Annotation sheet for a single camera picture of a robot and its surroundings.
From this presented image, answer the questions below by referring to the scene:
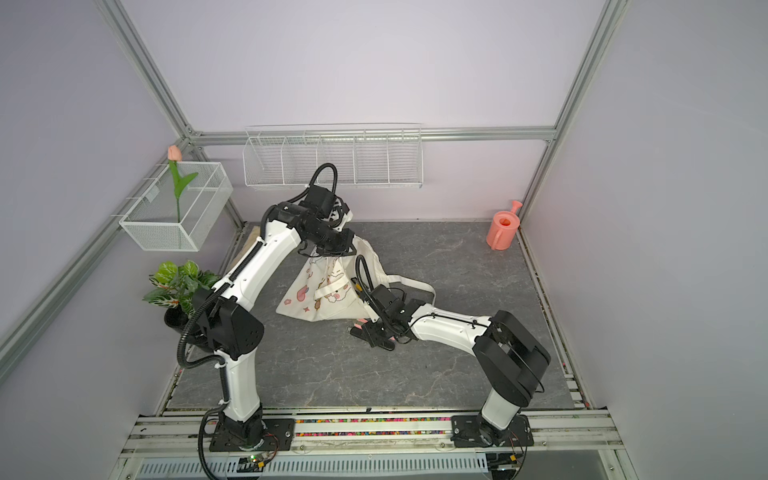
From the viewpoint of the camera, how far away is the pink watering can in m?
1.07

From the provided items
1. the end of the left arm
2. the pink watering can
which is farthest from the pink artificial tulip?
the pink watering can

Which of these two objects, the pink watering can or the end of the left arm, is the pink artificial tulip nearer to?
the end of the left arm
